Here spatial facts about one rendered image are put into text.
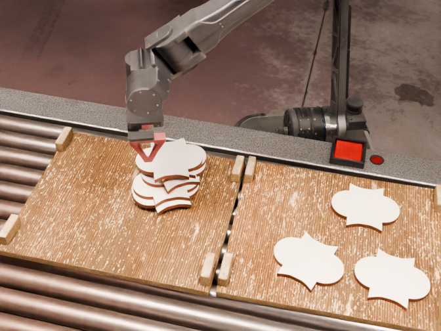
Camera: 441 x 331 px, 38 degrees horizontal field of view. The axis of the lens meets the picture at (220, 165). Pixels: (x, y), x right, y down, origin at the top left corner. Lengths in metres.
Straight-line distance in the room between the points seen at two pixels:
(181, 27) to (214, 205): 0.39
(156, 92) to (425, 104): 2.28
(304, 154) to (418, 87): 1.90
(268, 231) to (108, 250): 0.31
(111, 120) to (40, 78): 1.77
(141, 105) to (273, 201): 0.38
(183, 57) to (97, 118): 0.49
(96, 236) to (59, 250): 0.07
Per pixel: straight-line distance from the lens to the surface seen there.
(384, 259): 1.26
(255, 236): 1.27
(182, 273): 1.21
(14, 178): 1.46
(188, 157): 1.32
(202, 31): 1.11
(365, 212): 1.33
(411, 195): 1.40
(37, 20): 3.75
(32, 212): 1.35
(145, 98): 1.08
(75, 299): 1.24
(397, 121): 3.09
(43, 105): 1.63
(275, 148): 1.47
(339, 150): 1.47
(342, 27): 2.34
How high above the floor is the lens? 1.91
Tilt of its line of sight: 44 degrees down
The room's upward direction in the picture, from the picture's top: 2 degrees clockwise
